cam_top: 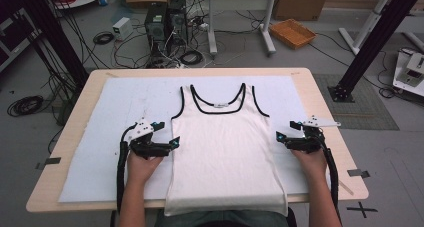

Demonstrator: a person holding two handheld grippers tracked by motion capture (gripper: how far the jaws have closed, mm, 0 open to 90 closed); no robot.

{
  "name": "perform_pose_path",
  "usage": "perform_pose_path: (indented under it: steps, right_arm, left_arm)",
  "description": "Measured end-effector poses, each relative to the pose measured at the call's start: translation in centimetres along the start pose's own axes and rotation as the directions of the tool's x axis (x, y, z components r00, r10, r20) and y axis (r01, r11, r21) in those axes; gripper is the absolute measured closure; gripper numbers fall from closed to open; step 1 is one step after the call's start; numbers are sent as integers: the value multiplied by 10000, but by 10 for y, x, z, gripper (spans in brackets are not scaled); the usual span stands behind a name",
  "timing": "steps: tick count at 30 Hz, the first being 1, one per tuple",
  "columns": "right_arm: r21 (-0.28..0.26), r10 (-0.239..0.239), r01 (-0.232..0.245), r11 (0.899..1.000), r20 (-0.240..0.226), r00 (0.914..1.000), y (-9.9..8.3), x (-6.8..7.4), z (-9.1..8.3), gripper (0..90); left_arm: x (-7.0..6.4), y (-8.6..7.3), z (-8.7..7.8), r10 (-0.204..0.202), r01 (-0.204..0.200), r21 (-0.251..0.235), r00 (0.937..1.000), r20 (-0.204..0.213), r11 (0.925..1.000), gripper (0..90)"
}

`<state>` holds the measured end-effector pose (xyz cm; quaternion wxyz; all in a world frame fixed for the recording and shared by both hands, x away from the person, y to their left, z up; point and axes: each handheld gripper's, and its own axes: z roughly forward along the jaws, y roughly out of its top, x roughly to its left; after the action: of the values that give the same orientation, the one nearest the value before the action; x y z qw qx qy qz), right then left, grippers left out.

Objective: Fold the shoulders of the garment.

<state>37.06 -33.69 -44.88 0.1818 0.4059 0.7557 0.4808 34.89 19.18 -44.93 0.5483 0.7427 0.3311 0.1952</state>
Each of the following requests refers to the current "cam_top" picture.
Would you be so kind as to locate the dark equipment rack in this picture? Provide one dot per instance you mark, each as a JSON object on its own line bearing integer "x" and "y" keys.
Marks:
{"x": 13, "y": 33}

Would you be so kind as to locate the white foam mat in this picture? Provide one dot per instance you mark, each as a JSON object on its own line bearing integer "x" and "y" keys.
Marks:
{"x": 110, "y": 113}

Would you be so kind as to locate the person's left hand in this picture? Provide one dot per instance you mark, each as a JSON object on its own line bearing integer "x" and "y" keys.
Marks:
{"x": 141, "y": 170}

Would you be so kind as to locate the person's right hand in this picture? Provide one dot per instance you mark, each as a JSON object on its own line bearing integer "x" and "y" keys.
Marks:
{"x": 313, "y": 165}

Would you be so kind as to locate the grey tape strip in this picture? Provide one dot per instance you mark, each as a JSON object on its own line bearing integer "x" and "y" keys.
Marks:
{"x": 53, "y": 160}
{"x": 357, "y": 173}

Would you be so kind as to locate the orange basket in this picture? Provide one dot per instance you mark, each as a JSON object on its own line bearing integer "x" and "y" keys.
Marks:
{"x": 292, "y": 33}

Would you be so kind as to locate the black metal stand post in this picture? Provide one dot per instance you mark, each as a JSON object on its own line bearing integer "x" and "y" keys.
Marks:
{"x": 376, "y": 37}
{"x": 56, "y": 37}

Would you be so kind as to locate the black computer tower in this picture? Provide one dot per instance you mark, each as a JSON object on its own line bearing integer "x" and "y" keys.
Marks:
{"x": 155, "y": 27}
{"x": 177, "y": 22}

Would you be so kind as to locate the black tape cross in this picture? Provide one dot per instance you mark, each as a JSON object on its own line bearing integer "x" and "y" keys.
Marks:
{"x": 362, "y": 209}

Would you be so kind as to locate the grey floor mat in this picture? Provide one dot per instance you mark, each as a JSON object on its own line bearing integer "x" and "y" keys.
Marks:
{"x": 366, "y": 117}

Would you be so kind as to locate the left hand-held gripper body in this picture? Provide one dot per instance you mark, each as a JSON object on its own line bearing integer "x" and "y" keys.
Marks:
{"x": 146, "y": 148}

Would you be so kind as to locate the white tank top black trim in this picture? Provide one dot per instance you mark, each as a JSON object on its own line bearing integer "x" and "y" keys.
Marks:
{"x": 223, "y": 147}

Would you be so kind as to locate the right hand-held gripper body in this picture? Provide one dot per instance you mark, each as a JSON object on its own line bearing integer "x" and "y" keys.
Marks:
{"x": 308, "y": 143}

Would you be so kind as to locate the white machine housing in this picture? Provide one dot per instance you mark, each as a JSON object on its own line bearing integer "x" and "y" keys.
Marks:
{"x": 410, "y": 70}

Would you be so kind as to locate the white power supply box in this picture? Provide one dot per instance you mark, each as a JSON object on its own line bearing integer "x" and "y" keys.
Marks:
{"x": 122, "y": 27}

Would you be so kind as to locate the person's blue jeans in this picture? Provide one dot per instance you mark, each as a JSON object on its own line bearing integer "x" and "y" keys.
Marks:
{"x": 220, "y": 218}

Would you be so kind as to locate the white metal stand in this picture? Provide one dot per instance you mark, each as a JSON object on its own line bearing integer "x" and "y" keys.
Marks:
{"x": 366, "y": 23}

